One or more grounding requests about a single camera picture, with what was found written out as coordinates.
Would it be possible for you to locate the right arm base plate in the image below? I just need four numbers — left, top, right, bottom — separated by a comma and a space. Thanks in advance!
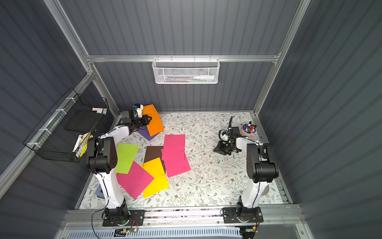
220, 207, 264, 224

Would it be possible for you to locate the purple paper sheet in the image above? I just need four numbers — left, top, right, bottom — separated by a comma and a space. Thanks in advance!
137, 127, 157, 141

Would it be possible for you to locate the upper magenta paper sheet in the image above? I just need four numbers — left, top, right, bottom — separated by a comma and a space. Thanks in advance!
162, 134, 186, 161

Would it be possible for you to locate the middle magenta paper sheet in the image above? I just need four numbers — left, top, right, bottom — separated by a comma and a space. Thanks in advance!
161, 149, 191, 178

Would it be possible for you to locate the clear tape roll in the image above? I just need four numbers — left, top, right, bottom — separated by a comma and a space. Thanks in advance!
260, 184, 269, 197

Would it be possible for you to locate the white wire mesh basket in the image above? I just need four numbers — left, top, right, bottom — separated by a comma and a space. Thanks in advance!
152, 56, 220, 84

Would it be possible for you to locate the cup of coloured markers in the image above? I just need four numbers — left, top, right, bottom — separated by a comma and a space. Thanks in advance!
241, 121, 257, 139

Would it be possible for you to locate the magenta paper sheet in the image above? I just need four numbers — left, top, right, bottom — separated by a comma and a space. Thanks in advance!
161, 149, 191, 178
162, 134, 186, 161
116, 161, 154, 200

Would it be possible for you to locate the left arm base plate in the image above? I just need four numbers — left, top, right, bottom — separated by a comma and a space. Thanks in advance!
102, 209, 145, 227

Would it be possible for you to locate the yellow paper sheet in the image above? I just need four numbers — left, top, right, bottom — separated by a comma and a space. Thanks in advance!
141, 157, 170, 198

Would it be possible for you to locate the brown paper sheet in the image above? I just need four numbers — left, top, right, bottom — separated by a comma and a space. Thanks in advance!
144, 146, 166, 172

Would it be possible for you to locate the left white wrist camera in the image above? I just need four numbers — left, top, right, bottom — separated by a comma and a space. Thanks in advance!
133, 104, 144, 118

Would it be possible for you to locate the orange paper sheet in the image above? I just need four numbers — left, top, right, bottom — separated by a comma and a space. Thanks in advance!
142, 104, 164, 136

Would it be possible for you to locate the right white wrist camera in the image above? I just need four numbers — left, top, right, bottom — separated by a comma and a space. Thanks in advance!
218, 129, 230, 142

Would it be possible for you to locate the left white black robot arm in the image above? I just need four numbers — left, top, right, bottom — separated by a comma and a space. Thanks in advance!
86, 104, 152, 220

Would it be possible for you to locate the white marker in basket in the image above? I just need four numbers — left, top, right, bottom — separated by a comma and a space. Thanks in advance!
192, 75, 215, 83

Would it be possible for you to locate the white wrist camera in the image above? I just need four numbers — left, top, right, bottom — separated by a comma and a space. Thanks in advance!
133, 104, 144, 118
218, 129, 230, 142

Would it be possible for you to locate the lower magenta paper sheet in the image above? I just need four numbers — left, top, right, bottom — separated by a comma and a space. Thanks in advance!
116, 161, 154, 200

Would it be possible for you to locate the lime green paper sheet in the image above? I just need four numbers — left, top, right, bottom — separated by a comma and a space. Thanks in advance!
115, 143, 139, 174

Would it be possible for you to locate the grey blue stapler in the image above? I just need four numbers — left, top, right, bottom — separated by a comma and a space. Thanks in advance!
95, 185, 104, 199

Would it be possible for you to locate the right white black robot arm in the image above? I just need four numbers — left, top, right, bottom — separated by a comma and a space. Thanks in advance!
213, 136, 279, 224

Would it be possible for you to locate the black wire wall basket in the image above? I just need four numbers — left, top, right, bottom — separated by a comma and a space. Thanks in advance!
23, 88, 109, 163

